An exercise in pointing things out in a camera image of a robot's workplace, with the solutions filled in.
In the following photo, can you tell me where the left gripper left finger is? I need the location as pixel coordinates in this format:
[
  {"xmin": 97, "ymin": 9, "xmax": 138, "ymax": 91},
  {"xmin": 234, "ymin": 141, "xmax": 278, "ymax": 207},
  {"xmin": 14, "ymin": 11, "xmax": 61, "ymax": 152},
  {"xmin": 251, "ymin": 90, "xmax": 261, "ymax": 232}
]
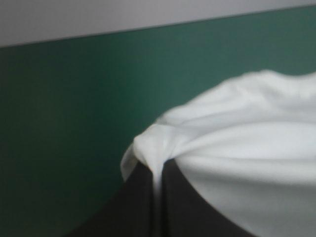
[{"xmin": 64, "ymin": 160, "xmax": 157, "ymax": 237}]

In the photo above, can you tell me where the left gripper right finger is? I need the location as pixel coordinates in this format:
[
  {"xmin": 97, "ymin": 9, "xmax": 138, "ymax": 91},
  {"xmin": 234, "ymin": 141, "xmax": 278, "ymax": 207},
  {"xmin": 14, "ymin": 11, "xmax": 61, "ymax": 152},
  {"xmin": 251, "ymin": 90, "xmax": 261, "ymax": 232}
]
[{"xmin": 159, "ymin": 159, "xmax": 260, "ymax": 237}]

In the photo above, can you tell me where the white T-shirt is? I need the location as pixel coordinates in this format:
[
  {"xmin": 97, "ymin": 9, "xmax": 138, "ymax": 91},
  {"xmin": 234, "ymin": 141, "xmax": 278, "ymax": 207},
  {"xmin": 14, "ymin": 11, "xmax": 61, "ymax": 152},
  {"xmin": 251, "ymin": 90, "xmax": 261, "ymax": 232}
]
[{"xmin": 120, "ymin": 69, "xmax": 316, "ymax": 237}]

